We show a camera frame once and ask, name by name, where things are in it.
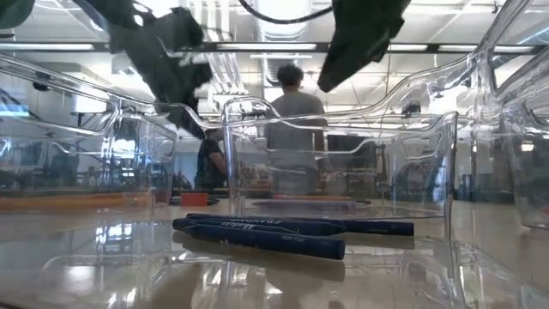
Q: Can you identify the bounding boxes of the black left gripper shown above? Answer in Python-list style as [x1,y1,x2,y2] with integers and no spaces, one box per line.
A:
[128,6,214,139]

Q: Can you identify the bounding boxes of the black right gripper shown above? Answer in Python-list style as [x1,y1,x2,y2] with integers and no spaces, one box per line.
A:
[317,0,411,94]

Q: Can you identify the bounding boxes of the person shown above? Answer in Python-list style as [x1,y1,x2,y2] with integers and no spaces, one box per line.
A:
[263,63,330,197]
[195,127,228,190]

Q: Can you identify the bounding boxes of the black monitor screen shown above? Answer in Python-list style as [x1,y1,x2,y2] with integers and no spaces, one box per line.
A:
[328,135,374,171]

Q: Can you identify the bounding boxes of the clear plastic bin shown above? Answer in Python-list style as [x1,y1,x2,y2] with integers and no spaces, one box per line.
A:
[471,42,549,231]
[0,0,549,309]
[0,98,179,214]
[220,96,459,220]

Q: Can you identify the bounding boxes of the orange rubber eraser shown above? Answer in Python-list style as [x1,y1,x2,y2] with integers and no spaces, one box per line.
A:
[180,192,209,208]

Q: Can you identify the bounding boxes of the silver ceiling air duct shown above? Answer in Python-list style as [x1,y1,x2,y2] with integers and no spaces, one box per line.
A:
[252,0,334,87]

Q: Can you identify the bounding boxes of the black ceiling light rail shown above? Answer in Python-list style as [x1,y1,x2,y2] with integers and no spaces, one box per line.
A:
[0,41,537,55]

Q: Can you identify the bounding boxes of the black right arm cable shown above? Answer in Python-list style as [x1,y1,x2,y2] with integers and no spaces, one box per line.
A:
[238,0,335,25]

